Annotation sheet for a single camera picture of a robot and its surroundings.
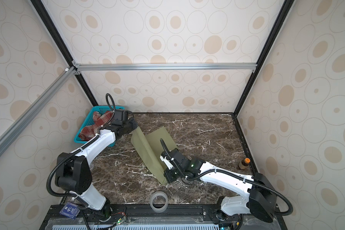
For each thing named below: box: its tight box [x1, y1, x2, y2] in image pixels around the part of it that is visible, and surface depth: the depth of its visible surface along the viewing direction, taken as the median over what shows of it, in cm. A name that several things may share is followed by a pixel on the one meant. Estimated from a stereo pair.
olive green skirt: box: [130, 126, 178, 185], surface depth 86 cm
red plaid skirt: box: [78, 110, 114, 141], surface depth 102 cm
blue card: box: [58, 201, 81, 219], surface depth 74 cm
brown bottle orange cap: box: [238, 157, 251, 170], surface depth 87 cm
